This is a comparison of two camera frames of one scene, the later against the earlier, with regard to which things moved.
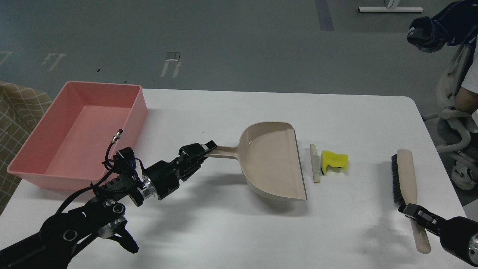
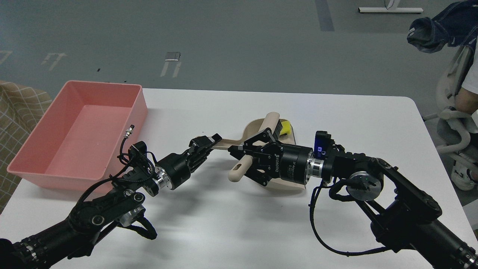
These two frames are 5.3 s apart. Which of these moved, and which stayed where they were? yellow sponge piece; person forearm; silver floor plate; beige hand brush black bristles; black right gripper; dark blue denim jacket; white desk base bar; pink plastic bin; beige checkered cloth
Moved: black right gripper; beige hand brush black bristles; yellow sponge piece
Stayed: person forearm; pink plastic bin; white desk base bar; dark blue denim jacket; silver floor plate; beige checkered cloth
